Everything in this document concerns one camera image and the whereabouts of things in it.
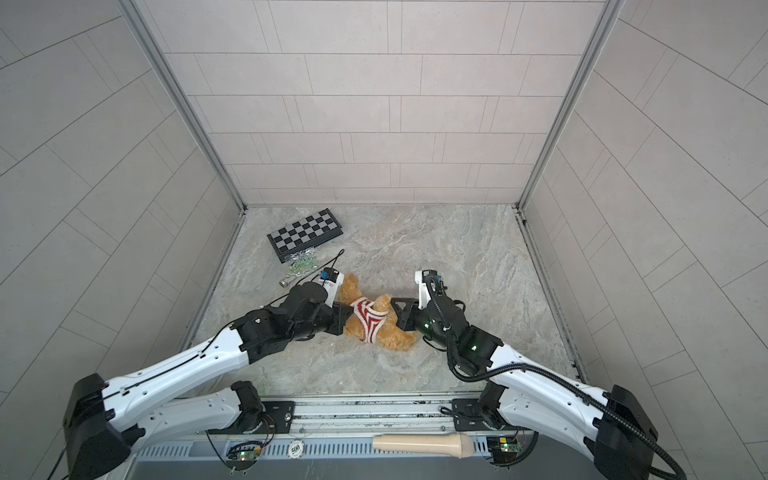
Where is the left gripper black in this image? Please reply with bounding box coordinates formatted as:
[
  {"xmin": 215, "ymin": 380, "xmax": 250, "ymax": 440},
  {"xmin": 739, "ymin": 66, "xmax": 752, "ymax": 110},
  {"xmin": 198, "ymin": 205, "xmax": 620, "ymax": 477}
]
[{"xmin": 288, "ymin": 301, "xmax": 359, "ymax": 343}]

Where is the brown teddy bear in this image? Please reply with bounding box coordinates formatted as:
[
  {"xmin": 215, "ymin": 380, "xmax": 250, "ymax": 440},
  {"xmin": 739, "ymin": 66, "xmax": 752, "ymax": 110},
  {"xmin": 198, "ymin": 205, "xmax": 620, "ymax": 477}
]
[{"xmin": 337, "ymin": 274, "xmax": 419, "ymax": 352}]

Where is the red white striped sweater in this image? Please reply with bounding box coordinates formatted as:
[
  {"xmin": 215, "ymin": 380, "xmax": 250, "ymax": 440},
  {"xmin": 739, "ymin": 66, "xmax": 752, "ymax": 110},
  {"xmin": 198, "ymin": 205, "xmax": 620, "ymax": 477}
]
[{"xmin": 351, "ymin": 297, "xmax": 388, "ymax": 344}]

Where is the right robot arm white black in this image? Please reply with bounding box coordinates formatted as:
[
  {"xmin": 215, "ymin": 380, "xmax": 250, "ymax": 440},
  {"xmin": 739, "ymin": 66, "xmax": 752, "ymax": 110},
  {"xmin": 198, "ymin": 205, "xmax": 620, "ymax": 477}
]
[{"xmin": 391, "ymin": 298, "xmax": 658, "ymax": 479}]

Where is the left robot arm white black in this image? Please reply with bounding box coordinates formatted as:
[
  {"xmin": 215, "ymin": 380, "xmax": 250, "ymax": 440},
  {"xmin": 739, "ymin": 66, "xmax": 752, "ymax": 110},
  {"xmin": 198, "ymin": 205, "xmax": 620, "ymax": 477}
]
[{"xmin": 61, "ymin": 278, "xmax": 352, "ymax": 479}]

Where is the small green clear bag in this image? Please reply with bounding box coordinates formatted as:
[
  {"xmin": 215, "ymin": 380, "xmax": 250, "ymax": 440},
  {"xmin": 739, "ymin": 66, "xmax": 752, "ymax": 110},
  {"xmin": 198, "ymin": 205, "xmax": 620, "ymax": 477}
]
[{"xmin": 279, "ymin": 248, "xmax": 318, "ymax": 288}]

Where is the folded black white chessboard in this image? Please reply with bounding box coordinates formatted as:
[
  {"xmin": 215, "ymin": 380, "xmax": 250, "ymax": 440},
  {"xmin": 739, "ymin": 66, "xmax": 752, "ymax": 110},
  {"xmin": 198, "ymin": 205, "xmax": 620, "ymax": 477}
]
[{"xmin": 267, "ymin": 209, "xmax": 343, "ymax": 263}]

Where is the right green circuit board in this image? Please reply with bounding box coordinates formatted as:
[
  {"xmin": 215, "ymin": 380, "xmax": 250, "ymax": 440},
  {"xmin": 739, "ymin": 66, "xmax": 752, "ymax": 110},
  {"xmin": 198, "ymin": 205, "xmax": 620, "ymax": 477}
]
[{"xmin": 486, "ymin": 437, "xmax": 521, "ymax": 467}]

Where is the green circuit board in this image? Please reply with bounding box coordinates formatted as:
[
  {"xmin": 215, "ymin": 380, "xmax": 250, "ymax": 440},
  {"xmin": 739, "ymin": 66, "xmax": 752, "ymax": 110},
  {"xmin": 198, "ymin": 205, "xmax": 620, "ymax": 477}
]
[
  {"xmin": 226, "ymin": 441, "xmax": 264, "ymax": 471},
  {"xmin": 486, "ymin": 437, "xmax": 521, "ymax": 467}
]

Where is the left green circuit board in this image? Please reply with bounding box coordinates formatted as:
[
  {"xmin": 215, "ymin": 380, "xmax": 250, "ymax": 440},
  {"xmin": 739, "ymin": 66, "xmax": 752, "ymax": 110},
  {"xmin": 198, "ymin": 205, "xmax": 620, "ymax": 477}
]
[{"xmin": 226, "ymin": 441, "xmax": 264, "ymax": 471}]

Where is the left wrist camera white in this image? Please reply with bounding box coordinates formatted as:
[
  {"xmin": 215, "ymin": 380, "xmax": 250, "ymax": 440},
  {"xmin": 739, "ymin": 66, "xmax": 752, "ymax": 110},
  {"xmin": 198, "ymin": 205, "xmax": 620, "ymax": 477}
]
[{"xmin": 320, "ymin": 267, "xmax": 344, "ymax": 307}]

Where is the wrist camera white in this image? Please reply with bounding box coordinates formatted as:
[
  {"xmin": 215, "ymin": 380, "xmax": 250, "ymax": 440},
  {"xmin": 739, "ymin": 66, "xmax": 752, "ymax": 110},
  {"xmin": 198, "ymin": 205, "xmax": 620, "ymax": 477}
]
[
  {"xmin": 415, "ymin": 270, "xmax": 445, "ymax": 310},
  {"xmin": 320, "ymin": 267, "xmax": 344, "ymax": 307}
]

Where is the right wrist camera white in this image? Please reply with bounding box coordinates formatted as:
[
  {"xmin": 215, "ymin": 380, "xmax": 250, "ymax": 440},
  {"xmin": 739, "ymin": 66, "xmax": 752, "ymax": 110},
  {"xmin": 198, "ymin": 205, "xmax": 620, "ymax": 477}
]
[{"xmin": 415, "ymin": 270, "xmax": 445, "ymax": 310}]

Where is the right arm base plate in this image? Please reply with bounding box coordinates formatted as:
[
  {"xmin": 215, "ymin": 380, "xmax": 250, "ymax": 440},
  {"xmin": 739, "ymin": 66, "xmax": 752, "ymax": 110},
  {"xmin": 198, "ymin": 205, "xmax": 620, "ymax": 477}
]
[{"xmin": 448, "ymin": 398, "xmax": 525, "ymax": 432}]

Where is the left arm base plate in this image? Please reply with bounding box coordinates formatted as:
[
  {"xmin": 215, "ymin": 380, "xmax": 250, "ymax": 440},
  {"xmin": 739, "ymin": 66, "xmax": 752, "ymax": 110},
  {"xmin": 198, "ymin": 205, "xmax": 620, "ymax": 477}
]
[{"xmin": 235, "ymin": 401, "xmax": 296, "ymax": 436}]

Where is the aluminium front rail frame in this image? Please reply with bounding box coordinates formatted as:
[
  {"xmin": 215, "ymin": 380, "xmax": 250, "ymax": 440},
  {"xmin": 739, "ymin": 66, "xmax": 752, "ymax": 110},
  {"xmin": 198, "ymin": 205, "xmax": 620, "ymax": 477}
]
[{"xmin": 109, "ymin": 392, "xmax": 539, "ymax": 479}]

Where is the beige cylindrical handle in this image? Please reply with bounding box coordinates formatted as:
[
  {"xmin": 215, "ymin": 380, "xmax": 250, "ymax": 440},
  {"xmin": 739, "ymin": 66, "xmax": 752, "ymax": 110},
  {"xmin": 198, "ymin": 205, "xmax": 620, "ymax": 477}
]
[{"xmin": 372, "ymin": 433, "xmax": 475, "ymax": 459}]

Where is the black corrugated cable conduit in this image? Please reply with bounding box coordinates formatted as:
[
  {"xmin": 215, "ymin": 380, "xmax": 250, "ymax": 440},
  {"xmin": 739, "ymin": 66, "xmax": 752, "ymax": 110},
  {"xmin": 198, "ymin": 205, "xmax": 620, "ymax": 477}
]
[{"xmin": 422, "ymin": 271, "xmax": 688, "ymax": 480}]

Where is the left aluminium corner post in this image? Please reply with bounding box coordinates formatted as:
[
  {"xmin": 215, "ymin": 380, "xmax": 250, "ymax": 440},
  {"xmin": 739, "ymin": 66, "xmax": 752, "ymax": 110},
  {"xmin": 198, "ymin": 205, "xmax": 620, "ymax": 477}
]
[{"xmin": 116, "ymin": 0, "xmax": 247, "ymax": 214}]

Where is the aluminium corner post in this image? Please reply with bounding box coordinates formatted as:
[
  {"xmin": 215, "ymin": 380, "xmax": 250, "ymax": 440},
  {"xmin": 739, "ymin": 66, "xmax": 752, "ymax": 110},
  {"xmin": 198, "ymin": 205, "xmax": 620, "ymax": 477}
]
[
  {"xmin": 116, "ymin": 0, "xmax": 247, "ymax": 214},
  {"xmin": 517, "ymin": 0, "xmax": 624, "ymax": 212}
]

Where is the right aluminium corner post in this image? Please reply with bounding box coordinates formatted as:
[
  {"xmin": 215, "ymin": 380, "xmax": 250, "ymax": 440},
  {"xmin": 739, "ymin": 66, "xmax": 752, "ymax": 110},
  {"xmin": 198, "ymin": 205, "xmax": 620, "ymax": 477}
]
[{"xmin": 517, "ymin": 0, "xmax": 624, "ymax": 212}]

